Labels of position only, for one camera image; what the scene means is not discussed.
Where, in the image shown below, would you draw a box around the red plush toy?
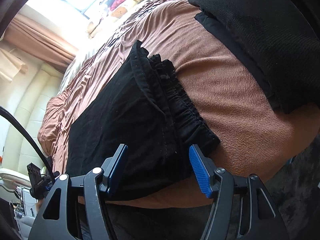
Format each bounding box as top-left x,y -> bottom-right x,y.
110,0 -> 130,9

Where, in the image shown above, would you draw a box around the cream hanging cloth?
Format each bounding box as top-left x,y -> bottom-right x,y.
0,47 -> 29,82

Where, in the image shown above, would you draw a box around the brown satin duvet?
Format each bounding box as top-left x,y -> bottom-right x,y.
37,0 -> 190,173

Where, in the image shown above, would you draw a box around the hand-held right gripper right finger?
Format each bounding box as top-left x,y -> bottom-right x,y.
189,144 -> 290,240

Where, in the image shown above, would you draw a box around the black knit pants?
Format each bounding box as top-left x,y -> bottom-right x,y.
187,0 -> 320,103

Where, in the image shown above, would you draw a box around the brown curtain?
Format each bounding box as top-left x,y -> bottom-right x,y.
5,14 -> 78,68

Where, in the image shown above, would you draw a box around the brown fleece blanket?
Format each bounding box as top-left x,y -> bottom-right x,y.
77,0 -> 318,209

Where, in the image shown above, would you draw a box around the cream pillow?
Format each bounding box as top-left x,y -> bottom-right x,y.
86,21 -> 105,39

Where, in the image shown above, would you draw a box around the black cotton pants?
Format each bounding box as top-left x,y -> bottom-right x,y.
66,40 -> 222,202

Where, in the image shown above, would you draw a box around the cream cushion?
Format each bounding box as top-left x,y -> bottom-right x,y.
0,167 -> 30,188

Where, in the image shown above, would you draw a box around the cream padded headboard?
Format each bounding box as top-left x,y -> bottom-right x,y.
0,62 -> 65,178

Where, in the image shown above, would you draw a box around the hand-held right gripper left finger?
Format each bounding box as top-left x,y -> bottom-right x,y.
27,144 -> 129,240

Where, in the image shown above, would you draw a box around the dark grey rug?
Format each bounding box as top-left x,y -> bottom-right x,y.
260,140 -> 320,240

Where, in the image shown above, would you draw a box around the black smooth garment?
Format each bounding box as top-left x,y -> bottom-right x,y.
194,11 -> 310,114

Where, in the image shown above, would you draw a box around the bear print cushion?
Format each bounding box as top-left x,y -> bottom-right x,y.
107,1 -> 138,22

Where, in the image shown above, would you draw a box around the white bed sheet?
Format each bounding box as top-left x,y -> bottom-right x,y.
59,37 -> 100,98

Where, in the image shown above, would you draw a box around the black braided cable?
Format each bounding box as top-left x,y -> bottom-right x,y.
0,106 -> 57,180

